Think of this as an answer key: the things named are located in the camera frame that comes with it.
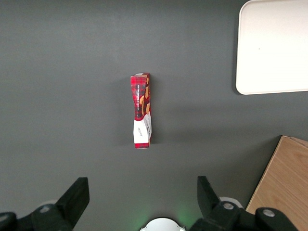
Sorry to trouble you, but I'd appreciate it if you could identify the white plastic tray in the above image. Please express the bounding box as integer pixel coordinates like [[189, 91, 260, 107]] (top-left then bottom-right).
[[235, 0, 308, 95]]

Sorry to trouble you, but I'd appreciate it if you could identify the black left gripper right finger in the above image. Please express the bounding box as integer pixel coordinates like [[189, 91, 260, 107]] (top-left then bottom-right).
[[189, 176, 299, 231]]

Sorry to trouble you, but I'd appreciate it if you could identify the red tartan shortbread cookie box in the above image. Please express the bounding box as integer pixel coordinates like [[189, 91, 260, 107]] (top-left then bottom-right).
[[130, 71, 154, 150]]

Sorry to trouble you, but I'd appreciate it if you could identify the white round robot flange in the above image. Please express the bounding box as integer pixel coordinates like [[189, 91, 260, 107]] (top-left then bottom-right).
[[139, 217, 186, 231]]

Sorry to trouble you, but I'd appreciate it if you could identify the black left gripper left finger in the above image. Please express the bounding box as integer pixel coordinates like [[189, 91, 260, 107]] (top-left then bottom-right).
[[0, 177, 90, 231]]

